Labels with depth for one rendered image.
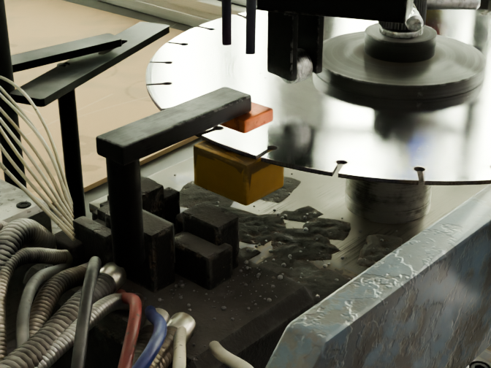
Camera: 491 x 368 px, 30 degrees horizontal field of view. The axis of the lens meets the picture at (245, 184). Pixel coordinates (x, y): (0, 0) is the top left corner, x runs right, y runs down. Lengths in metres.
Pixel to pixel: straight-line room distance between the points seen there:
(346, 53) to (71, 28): 0.82
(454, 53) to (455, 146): 0.12
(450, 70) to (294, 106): 0.10
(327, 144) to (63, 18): 0.97
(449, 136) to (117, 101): 0.64
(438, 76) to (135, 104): 0.57
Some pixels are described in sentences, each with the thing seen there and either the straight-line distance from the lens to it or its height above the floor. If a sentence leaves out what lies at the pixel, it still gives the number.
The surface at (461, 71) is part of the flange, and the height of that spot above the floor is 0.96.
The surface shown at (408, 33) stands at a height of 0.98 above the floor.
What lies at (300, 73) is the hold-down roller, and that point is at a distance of 0.54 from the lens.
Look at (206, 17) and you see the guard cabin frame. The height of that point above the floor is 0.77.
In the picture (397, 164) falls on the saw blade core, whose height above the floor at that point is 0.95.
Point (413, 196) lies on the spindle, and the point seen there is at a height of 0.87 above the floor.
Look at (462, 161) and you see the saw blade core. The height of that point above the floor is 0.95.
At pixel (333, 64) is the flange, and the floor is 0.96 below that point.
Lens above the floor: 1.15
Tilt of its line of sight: 27 degrees down
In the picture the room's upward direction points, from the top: straight up
